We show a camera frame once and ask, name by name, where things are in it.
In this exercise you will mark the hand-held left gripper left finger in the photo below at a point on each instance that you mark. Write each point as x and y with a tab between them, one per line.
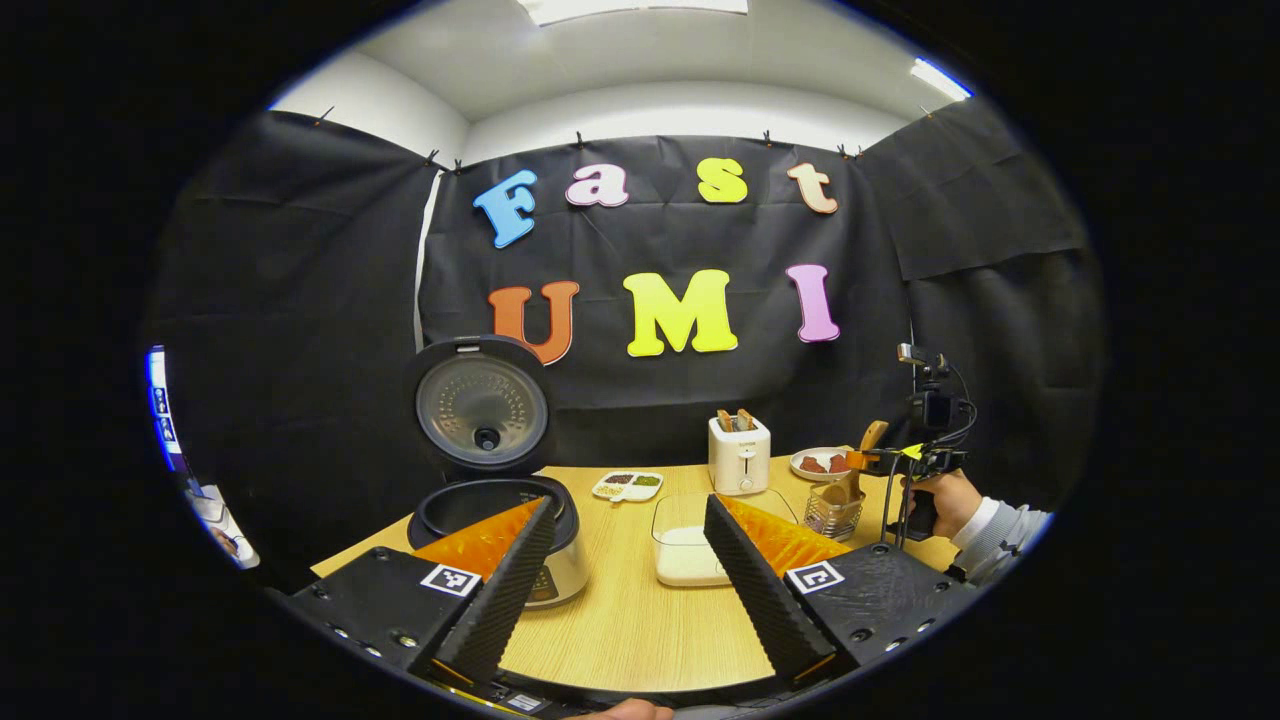
505	590

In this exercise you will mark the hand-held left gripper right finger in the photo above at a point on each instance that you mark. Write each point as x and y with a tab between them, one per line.
760	600

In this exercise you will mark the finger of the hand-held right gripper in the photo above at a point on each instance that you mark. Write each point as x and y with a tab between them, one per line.
880	462

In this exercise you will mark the wooden spoon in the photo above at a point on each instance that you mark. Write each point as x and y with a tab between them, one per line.
868	440

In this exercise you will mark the clear chopstick holder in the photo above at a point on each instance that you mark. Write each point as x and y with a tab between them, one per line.
833	518

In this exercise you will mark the dark lidded silver rice cooker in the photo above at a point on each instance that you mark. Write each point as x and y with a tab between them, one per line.
480	405

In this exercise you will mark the white round plate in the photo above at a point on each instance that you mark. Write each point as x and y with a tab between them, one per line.
812	452

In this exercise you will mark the clear plastic food container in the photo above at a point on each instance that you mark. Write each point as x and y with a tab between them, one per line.
680	520

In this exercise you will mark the white toaster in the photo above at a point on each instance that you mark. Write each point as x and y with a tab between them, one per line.
738	460

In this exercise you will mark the white divided sauce dish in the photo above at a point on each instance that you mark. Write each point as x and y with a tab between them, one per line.
627	486

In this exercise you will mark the black backdrop cloth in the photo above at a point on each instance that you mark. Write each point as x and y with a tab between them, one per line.
650	390

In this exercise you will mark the white side desk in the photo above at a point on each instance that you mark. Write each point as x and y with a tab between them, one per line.
225	525

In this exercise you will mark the small ceiling light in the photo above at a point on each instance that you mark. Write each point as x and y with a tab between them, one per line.
940	78

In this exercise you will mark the computer monitor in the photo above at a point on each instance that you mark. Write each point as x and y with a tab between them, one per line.
162	410

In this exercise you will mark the long ceiling light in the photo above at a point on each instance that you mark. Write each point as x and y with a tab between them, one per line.
630	8

